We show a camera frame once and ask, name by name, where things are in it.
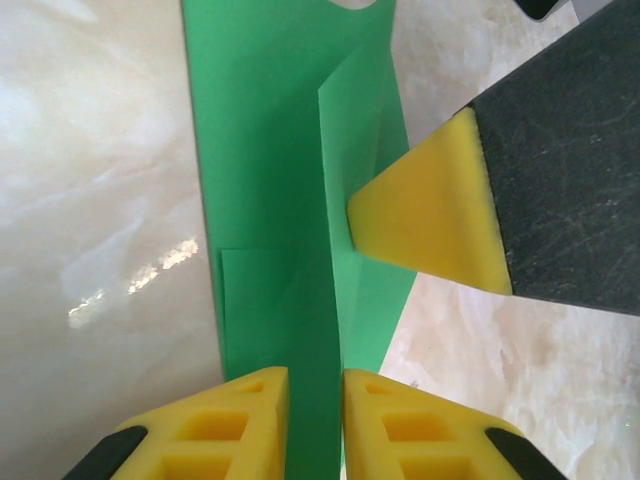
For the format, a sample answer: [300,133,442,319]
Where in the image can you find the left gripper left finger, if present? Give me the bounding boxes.
[62,365,291,480]

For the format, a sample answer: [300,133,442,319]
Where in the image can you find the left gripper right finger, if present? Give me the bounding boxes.
[339,368,571,480]

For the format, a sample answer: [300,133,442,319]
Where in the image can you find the green square paper sheet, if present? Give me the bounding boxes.
[180,0,416,480]

